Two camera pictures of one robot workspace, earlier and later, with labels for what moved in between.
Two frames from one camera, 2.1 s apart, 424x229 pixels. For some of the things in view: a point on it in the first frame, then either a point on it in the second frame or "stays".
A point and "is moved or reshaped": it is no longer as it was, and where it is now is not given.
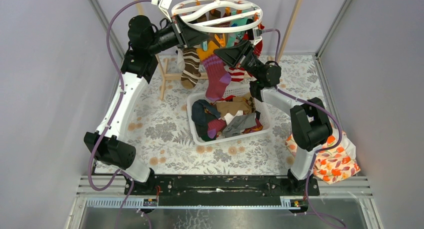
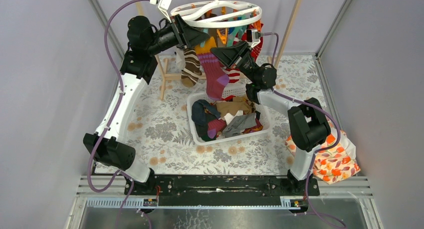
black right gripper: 237,56 stays
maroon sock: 217,77 is moved or reshaped
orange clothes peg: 221,41 is moved or reshaped
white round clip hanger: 218,14 stays
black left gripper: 180,32 stays
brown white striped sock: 191,73 stays
